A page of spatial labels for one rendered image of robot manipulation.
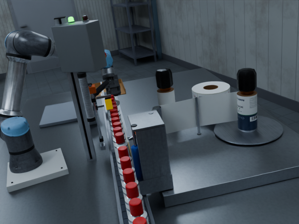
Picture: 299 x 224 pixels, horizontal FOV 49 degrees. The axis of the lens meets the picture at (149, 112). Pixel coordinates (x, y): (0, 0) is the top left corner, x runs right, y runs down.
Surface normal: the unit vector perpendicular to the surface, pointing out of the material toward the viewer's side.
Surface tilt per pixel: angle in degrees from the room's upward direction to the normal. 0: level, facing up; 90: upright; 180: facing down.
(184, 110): 90
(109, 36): 90
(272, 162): 0
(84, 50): 90
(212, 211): 0
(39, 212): 0
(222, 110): 90
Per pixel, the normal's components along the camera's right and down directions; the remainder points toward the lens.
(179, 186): -0.13, -0.92
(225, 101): 0.07, 0.36
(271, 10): -0.92, 0.25
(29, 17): 0.37, 0.30
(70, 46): -0.41, 0.40
